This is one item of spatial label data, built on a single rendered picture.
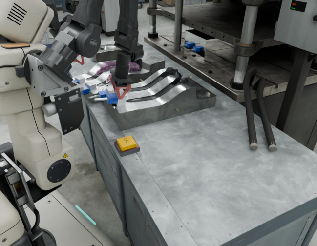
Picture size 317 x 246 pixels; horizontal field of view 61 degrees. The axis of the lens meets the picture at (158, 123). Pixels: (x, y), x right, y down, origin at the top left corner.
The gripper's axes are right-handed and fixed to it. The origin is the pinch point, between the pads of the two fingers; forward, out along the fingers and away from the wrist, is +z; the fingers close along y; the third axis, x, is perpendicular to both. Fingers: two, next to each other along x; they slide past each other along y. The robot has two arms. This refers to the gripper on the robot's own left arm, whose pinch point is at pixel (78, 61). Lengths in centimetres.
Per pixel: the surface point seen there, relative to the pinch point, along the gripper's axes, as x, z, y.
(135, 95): -1.9, 13.2, -31.3
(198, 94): -23, 27, -50
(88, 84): 4.3, 10.7, -4.5
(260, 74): -75, 62, -57
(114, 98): 8.7, 2.4, -33.5
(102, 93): 7.0, 6.8, -21.3
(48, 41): -84, 128, 286
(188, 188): 24, 10, -80
